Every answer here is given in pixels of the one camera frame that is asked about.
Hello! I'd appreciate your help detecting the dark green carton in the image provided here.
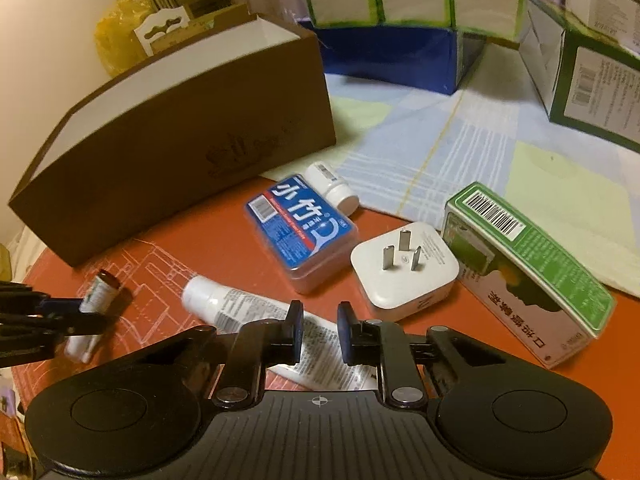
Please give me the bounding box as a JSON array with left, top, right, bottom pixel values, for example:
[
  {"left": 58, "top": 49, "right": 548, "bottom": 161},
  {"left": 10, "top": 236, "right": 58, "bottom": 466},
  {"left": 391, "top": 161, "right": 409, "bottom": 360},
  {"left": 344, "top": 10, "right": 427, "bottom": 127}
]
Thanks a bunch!
[{"left": 517, "top": 0, "right": 640, "bottom": 153}]

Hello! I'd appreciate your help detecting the brown cardboard storage box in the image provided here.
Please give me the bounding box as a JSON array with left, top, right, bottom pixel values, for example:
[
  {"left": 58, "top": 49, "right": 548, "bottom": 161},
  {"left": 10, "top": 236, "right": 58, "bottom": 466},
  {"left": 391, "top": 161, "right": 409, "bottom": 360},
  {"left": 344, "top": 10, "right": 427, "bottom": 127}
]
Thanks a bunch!
[{"left": 7, "top": 12, "right": 337, "bottom": 267}]

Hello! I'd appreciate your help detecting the yellow plastic bag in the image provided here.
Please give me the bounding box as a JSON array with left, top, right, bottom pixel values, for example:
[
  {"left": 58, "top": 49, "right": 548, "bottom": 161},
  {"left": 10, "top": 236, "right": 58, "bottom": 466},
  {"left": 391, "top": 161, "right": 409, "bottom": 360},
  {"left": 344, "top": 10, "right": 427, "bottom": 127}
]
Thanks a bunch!
[{"left": 94, "top": 0, "right": 163, "bottom": 81}]

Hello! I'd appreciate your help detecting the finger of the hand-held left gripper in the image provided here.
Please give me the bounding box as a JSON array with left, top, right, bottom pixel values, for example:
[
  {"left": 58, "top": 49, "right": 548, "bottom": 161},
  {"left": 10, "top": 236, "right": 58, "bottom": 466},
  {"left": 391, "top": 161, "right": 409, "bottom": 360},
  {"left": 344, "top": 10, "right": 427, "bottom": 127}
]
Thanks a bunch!
[
  {"left": 0, "top": 312, "right": 115, "bottom": 368},
  {"left": 0, "top": 282, "right": 86, "bottom": 317}
]

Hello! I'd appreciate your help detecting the green and white medicine box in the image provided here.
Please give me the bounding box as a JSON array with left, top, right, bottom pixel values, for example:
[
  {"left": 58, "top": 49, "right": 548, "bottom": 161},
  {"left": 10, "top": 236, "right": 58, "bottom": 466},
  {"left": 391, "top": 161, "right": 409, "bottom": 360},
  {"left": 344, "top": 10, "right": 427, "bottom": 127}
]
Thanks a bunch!
[{"left": 441, "top": 182, "right": 617, "bottom": 371}]

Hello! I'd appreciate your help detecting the white squeeze tube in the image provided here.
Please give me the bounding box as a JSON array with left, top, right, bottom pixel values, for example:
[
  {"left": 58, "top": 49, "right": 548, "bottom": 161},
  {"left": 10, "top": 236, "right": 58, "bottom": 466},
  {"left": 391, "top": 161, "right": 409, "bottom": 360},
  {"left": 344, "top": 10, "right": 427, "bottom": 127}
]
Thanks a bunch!
[{"left": 181, "top": 275, "right": 381, "bottom": 393}]

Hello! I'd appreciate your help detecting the white plug adapter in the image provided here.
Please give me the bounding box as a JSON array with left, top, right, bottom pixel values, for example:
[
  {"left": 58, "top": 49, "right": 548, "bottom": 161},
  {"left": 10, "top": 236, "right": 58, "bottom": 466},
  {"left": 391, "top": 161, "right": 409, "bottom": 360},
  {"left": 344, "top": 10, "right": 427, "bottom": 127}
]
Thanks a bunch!
[{"left": 350, "top": 222, "right": 460, "bottom": 323}]

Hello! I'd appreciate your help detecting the red printed cardboard sheet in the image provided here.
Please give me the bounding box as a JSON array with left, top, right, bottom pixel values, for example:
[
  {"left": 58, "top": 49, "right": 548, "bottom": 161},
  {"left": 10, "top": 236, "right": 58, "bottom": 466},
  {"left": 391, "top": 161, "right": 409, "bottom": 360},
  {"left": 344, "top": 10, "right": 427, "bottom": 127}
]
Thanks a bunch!
[{"left": 10, "top": 175, "right": 640, "bottom": 480}]

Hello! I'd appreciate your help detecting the blue cardboard box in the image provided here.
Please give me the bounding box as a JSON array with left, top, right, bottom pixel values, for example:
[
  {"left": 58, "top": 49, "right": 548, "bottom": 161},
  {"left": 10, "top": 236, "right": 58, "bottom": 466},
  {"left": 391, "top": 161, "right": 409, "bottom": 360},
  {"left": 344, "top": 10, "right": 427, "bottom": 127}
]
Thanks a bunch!
[{"left": 312, "top": 22, "right": 486, "bottom": 96}]

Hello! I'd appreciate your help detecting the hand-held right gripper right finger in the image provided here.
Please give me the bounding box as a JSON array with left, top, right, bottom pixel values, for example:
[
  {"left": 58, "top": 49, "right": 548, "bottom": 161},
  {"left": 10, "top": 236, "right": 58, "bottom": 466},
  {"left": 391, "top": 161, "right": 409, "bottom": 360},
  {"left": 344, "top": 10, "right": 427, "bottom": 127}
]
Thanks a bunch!
[{"left": 337, "top": 301, "right": 507, "bottom": 409}]

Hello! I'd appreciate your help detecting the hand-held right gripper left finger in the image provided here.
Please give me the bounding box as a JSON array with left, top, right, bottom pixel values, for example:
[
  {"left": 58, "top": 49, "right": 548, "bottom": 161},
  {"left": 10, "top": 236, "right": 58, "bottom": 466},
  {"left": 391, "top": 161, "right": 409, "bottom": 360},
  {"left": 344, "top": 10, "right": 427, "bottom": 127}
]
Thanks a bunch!
[{"left": 127, "top": 300, "right": 305, "bottom": 410}]

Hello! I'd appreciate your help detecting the clear floss box blue label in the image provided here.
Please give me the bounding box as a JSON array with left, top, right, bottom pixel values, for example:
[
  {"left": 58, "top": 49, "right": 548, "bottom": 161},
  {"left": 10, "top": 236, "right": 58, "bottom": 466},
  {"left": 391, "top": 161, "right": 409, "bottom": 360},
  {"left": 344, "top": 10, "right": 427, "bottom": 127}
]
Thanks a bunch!
[{"left": 243, "top": 175, "right": 360, "bottom": 295}]

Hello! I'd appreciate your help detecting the small white spray bottle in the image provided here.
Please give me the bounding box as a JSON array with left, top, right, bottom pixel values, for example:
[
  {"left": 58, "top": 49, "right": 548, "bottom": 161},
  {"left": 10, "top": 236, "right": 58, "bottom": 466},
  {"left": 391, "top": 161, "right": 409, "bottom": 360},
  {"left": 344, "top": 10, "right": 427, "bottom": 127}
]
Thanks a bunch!
[{"left": 64, "top": 268, "right": 121, "bottom": 365}]

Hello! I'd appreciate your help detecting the tan cardboard box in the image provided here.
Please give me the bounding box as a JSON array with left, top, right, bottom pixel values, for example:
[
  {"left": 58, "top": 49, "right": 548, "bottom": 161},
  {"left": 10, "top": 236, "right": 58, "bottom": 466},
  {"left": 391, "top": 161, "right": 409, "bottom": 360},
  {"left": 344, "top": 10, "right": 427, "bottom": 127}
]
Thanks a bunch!
[{"left": 150, "top": 2, "right": 251, "bottom": 56}]

